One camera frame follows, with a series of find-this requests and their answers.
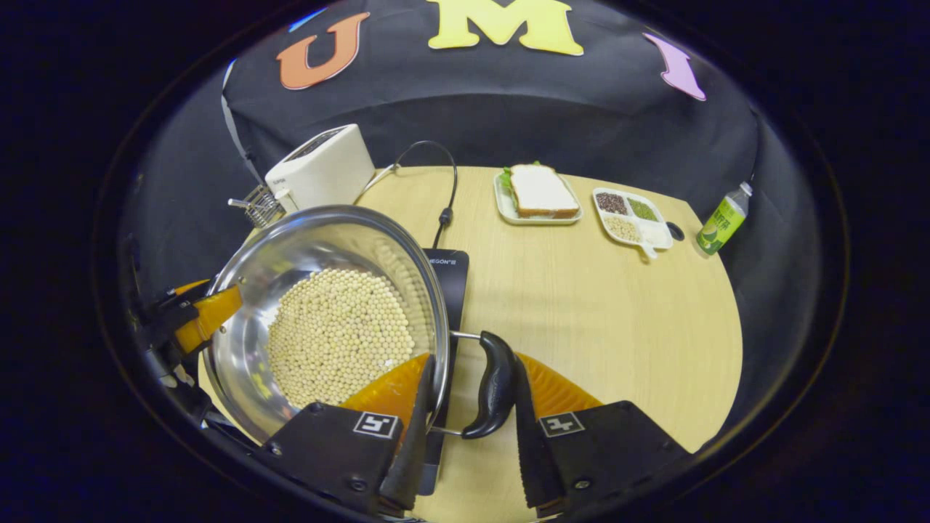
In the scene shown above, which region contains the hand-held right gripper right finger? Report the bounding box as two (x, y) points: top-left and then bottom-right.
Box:
(512, 352), (692, 518)

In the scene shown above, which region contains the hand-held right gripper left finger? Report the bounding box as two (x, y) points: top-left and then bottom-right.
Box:
(256, 352), (438, 516)

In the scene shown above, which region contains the stainless steel pot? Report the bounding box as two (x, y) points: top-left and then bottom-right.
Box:
(202, 205), (519, 444)

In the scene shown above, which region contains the pile of pale soybeans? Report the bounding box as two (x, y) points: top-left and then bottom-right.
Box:
(265, 267), (417, 410)

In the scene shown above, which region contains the black induction cooktop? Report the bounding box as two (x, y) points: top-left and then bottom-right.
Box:
(418, 248), (470, 496)

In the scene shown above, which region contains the white toaster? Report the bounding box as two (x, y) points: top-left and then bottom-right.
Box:
(264, 123), (376, 216)

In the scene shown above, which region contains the white divided grain dish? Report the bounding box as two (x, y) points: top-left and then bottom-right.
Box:
(592, 187), (675, 261)

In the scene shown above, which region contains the green drink bottle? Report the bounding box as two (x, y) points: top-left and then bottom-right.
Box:
(696, 182), (753, 256)

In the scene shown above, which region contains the white bread sandwich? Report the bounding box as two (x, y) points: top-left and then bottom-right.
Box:
(500, 162), (581, 219)

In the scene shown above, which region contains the black backdrop cloth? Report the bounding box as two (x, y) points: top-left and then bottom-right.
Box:
(120, 0), (809, 437)

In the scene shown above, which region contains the small metal wire basket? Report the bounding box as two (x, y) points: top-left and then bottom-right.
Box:
(228, 184), (286, 230)

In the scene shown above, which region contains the black power cable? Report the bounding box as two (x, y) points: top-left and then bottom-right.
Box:
(392, 140), (460, 250)

